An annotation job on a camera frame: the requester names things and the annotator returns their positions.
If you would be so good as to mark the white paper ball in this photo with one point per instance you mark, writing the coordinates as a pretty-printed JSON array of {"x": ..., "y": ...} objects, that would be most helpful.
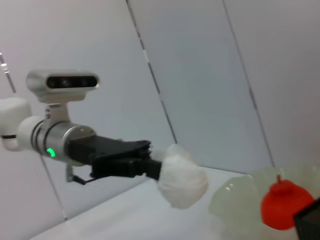
[{"x": 182, "y": 182}]

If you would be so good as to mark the black mesh pen holder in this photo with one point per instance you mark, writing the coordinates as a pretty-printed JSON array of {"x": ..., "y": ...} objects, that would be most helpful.
[{"x": 310, "y": 220}]

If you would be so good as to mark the clear green glass fruit plate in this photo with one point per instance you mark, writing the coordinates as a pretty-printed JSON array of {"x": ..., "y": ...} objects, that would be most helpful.
[{"x": 237, "y": 200}]

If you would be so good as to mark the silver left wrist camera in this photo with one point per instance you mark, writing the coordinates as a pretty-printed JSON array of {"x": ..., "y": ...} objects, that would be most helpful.
[{"x": 65, "y": 83}]

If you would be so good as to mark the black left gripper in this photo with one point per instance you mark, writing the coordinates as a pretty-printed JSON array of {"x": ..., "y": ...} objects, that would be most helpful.
[{"x": 100, "y": 155}]

